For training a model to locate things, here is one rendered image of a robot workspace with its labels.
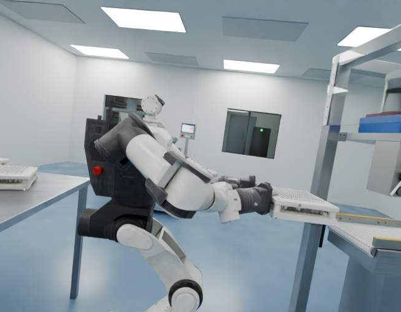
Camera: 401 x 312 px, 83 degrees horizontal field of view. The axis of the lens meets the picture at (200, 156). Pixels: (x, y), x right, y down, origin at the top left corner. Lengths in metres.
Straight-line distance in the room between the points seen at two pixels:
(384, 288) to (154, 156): 1.11
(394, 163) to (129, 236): 1.01
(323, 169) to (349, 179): 5.35
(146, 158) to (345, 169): 6.18
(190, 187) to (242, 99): 5.47
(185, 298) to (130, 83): 5.94
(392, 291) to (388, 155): 0.59
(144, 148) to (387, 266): 1.03
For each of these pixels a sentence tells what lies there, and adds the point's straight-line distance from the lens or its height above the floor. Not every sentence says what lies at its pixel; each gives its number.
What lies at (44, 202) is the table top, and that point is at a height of 0.83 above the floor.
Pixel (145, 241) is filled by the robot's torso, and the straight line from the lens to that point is 0.95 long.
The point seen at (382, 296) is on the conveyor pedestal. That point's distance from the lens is 1.35.
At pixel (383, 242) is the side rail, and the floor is 0.91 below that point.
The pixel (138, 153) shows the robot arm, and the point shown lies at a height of 1.16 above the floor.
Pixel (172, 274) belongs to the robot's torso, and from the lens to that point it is 1.05.
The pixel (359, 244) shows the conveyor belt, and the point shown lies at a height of 0.86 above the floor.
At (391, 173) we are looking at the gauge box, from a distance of 1.07.
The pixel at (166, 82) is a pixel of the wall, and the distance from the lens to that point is 6.22.
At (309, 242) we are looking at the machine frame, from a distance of 1.36.
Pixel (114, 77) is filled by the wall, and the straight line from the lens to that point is 6.76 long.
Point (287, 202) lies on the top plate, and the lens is 0.90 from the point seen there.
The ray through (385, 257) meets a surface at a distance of 1.20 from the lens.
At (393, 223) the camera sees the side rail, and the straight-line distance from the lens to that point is 1.58.
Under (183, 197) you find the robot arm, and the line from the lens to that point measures 0.52.
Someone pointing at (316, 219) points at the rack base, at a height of 0.97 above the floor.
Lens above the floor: 1.23
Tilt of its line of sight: 5 degrees down
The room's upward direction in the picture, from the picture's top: 8 degrees clockwise
